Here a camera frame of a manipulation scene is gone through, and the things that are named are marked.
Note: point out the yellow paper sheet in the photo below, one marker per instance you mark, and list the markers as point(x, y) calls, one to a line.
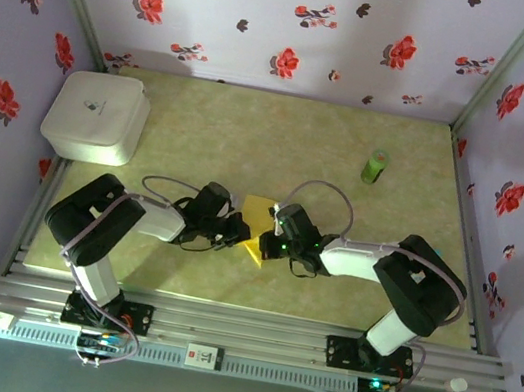
point(257, 210)

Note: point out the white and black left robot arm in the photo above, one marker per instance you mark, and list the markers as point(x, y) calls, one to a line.
point(90, 221)

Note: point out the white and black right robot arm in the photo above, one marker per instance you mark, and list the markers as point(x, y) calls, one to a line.
point(418, 289)

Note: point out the green bottle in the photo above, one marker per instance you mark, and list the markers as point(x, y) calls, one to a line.
point(374, 167)

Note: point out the white label with red mark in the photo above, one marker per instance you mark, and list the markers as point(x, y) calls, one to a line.
point(204, 357)

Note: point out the teal snack packet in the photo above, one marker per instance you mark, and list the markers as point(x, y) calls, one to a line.
point(438, 252)

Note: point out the white plastic lidded box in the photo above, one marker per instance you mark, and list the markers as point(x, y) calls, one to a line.
point(96, 116)

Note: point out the small controller board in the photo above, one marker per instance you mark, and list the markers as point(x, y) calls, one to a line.
point(378, 385)
point(101, 343)

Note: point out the small white cap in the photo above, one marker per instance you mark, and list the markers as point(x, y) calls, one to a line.
point(457, 385)

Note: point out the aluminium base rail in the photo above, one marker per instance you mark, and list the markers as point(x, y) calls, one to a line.
point(243, 330)

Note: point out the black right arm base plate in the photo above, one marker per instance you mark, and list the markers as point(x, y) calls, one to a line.
point(341, 352)

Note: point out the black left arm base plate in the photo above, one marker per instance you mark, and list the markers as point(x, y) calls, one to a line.
point(139, 317)

